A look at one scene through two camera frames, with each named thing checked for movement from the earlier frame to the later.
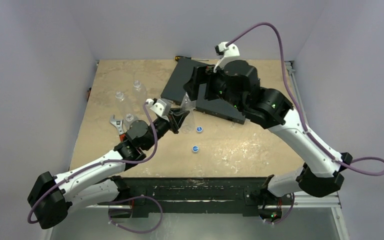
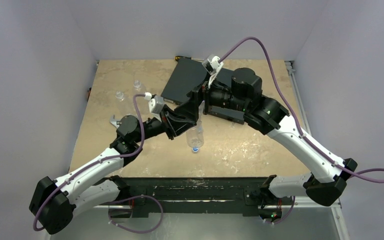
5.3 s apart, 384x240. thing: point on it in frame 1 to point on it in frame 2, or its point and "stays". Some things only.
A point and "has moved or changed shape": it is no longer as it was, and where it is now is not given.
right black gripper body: (196, 82) to (206, 98)
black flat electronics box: (182, 73) stays
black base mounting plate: (197, 195) stays
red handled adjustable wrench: (118, 123) stays
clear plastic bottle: (188, 105) has moved or changed shape
